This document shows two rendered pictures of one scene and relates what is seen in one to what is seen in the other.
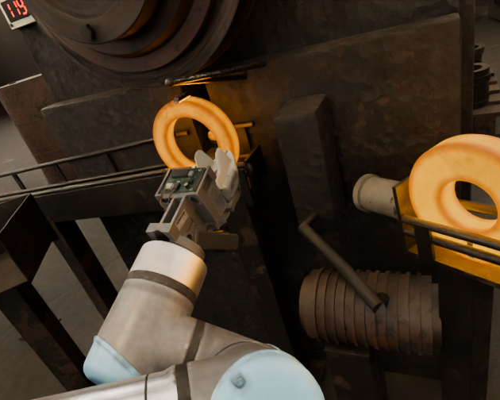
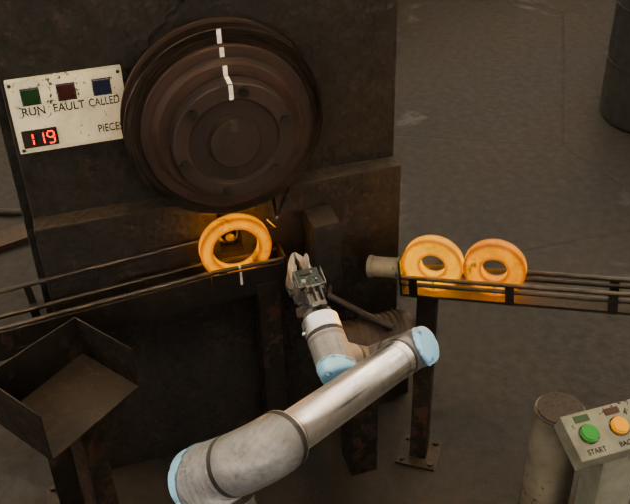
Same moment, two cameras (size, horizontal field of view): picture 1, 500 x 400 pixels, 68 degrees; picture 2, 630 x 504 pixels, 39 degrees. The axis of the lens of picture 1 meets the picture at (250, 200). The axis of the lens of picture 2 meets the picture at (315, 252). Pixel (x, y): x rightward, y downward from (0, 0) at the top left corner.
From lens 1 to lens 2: 184 cm
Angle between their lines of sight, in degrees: 40
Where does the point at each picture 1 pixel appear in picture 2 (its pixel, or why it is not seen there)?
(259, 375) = (422, 330)
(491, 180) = (442, 254)
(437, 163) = (419, 249)
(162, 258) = (331, 316)
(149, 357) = (353, 356)
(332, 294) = (360, 332)
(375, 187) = (380, 262)
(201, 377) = (404, 338)
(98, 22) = (238, 185)
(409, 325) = not seen: hidden behind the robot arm
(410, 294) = (400, 319)
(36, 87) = not seen: outside the picture
